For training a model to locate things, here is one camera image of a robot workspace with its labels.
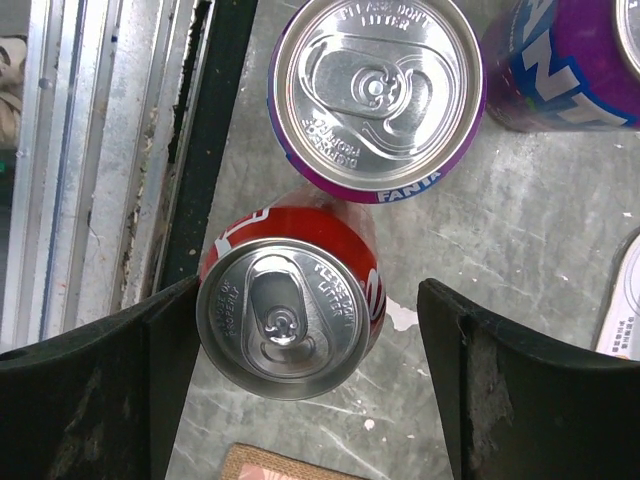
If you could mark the blue correction tape package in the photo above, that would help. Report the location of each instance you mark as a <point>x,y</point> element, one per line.
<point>618,331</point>

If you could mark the burlap canvas tote bag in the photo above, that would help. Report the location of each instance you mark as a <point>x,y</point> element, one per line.
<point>245,461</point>

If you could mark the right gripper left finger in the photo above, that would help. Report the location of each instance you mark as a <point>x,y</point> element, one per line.
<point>102,401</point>

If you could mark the purple fanta can back middle-left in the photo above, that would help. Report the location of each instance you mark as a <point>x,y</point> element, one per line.
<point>564,66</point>

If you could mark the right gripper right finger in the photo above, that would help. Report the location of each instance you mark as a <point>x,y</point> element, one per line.
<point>517,404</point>

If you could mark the aluminium frame rail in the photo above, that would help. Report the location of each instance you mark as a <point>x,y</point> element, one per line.
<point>114,120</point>

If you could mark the red cola can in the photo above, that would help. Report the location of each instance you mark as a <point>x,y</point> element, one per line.
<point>291,298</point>

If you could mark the purple fanta can front middle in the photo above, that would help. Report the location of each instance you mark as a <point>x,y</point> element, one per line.
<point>376,101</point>

